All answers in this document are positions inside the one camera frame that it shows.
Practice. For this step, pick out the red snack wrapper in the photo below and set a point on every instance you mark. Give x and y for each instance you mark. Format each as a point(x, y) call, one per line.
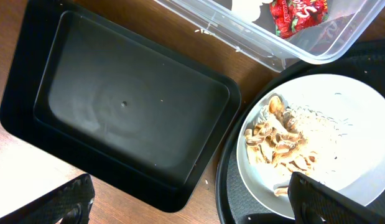
point(292, 16)

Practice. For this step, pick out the clear plastic bin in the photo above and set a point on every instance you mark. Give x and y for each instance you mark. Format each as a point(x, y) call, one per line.
point(323, 43)

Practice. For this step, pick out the white scrap in bin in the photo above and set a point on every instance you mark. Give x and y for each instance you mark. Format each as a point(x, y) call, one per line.
point(248, 10)

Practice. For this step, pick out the round black tray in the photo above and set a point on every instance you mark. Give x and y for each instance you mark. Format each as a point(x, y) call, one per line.
point(364, 61)

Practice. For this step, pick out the peanut shells food scraps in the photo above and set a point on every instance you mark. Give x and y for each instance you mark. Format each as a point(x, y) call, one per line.
point(287, 139)

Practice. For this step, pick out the black rectangular tray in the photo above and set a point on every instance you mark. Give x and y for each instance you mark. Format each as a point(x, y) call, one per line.
point(115, 104)

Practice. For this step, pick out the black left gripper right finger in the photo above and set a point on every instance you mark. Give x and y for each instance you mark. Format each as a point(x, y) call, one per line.
point(313, 202)

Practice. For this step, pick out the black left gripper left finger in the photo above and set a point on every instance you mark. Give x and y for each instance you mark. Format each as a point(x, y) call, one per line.
point(68, 203)

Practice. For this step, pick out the grey plate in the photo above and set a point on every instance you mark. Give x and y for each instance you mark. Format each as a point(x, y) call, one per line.
point(339, 97)

